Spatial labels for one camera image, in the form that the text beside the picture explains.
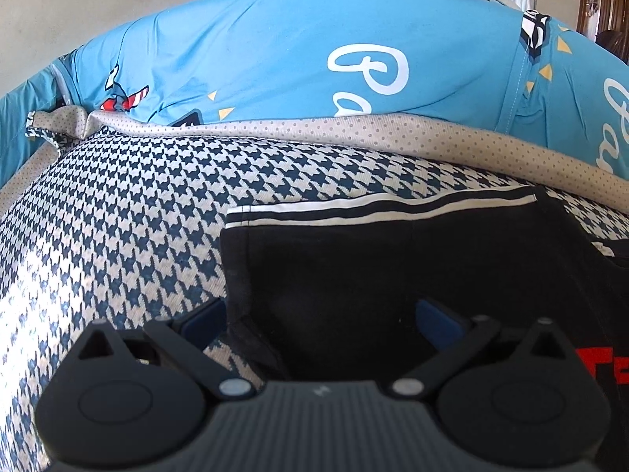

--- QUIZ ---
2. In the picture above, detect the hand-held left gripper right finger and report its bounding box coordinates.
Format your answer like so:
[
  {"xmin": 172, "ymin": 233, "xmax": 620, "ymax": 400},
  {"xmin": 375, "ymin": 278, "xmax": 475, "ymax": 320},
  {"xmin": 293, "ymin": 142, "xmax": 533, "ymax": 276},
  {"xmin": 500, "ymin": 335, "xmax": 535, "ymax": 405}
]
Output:
[{"xmin": 390, "ymin": 299, "xmax": 577, "ymax": 401}]

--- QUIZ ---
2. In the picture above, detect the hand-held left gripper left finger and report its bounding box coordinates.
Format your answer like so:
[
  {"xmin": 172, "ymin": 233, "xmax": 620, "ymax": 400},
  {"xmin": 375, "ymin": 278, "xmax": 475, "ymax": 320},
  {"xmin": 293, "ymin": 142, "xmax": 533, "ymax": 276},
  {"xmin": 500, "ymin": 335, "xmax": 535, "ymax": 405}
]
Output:
[{"xmin": 74, "ymin": 300, "xmax": 257, "ymax": 401}]

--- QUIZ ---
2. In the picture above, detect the black t-shirt with red print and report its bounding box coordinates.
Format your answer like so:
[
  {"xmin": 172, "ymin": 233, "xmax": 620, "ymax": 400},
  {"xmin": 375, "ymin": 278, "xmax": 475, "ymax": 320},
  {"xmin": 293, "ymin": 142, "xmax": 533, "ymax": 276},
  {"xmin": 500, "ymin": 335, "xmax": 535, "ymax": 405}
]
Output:
[{"xmin": 219, "ymin": 186, "xmax": 629, "ymax": 472}]

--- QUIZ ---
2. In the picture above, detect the dark wooden chair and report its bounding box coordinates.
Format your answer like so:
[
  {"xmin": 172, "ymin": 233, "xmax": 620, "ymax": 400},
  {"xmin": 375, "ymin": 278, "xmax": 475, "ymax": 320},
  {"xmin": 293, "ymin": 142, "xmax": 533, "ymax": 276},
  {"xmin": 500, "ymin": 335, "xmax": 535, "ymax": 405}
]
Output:
[{"xmin": 596, "ymin": 29, "xmax": 629, "ymax": 65}]

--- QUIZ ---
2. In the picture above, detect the wooden door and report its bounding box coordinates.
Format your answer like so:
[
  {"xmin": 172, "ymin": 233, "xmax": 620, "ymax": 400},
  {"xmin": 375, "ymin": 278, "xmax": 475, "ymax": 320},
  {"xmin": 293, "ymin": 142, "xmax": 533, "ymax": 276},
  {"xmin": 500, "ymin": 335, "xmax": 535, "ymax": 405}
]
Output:
[{"xmin": 580, "ymin": 0, "xmax": 629, "ymax": 42}]

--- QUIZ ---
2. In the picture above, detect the houndstooth bed mat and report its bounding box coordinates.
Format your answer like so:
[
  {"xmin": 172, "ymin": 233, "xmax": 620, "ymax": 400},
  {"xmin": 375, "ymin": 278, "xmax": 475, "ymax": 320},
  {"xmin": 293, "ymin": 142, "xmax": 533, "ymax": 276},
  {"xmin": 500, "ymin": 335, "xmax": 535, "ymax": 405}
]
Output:
[{"xmin": 0, "ymin": 125, "xmax": 629, "ymax": 472}]

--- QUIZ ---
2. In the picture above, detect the blue printed quilt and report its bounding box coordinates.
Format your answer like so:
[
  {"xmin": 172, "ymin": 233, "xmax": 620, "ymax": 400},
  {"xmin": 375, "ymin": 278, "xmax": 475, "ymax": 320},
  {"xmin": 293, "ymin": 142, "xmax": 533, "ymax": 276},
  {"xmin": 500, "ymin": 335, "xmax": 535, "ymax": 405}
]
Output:
[{"xmin": 0, "ymin": 0, "xmax": 629, "ymax": 183}]

